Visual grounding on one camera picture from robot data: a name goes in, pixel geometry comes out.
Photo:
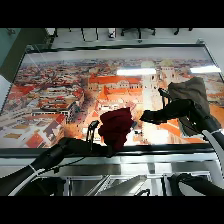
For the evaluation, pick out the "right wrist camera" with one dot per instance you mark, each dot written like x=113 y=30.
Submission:
x=164 y=95

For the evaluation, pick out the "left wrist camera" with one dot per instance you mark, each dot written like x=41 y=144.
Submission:
x=92 y=126

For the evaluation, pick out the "silver frame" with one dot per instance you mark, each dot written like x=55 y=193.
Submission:
x=133 y=186

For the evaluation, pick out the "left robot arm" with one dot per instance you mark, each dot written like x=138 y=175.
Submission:
x=50 y=156

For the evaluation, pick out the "black office chair base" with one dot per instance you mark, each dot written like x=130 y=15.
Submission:
x=138 y=31

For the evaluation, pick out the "brown garment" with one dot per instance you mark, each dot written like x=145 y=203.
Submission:
x=193 y=90

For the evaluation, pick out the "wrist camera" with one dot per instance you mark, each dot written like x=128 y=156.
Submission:
x=92 y=126
x=164 y=95

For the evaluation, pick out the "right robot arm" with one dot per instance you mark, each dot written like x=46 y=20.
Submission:
x=186 y=108

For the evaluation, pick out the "dark red T-shirt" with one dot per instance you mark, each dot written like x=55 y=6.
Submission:
x=115 y=128

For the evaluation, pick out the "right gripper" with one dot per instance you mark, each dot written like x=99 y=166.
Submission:
x=155 y=116

